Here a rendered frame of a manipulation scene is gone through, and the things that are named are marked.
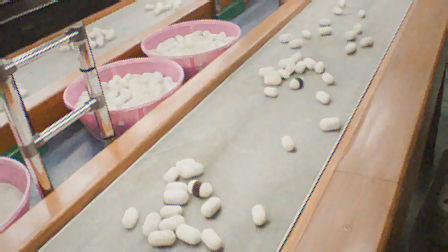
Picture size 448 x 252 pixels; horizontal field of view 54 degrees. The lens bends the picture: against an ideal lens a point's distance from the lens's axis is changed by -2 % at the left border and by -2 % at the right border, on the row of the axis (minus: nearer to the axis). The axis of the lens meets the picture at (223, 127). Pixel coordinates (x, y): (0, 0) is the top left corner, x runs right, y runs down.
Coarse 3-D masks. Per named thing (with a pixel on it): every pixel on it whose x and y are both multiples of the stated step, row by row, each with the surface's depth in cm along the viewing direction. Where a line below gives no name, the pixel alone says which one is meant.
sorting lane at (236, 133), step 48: (336, 0) 140; (384, 0) 134; (288, 48) 110; (336, 48) 107; (384, 48) 103; (240, 96) 91; (288, 96) 89; (336, 96) 86; (192, 144) 78; (240, 144) 76; (336, 144) 72; (144, 192) 68; (240, 192) 65; (288, 192) 64; (96, 240) 60; (144, 240) 59; (240, 240) 57
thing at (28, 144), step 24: (48, 48) 63; (0, 72) 57; (96, 72) 73; (0, 96) 58; (96, 96) 73; (24, 120) 61; (72, 120) 70; (96, 120) 76; (24, 144) 62; (48, 192) 67
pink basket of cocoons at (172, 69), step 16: (112, 64) 108; (128, 64) 109; (144, 64) 109; (176, 64) 102; (80, 80) 103; (176, 80) 103; (64, 96) 95; (160, 96) 89; (112, 112) 86; (128, 112) 88; (144, 112) 89; (96, 128) 92; (128, 128) 91
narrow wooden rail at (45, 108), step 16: (208, 0) 149; (224, 0) 157; (176, 16) 137; (192, 16) 141; (208, 16) 149; (144, 32) 127; (112, 48) 119; (128, 48) 118; (96, 64) 110; (64, 80) 104; (32, 96) 98; (48, 96) 97; (32, 112) 94; (48, 112) 97; (64, 112) 101; (0, 128) 88; (64, 128) 102; (0, 144) 88
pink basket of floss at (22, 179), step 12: (0, 168) 77; (12, 168) 75; (24, 168) 72; (0, 180) 77; (12, 180) 76; (24, 180) 73; (24, 192) 74; (24, 204) 65; (12, 216) 62; (0, 228) 60
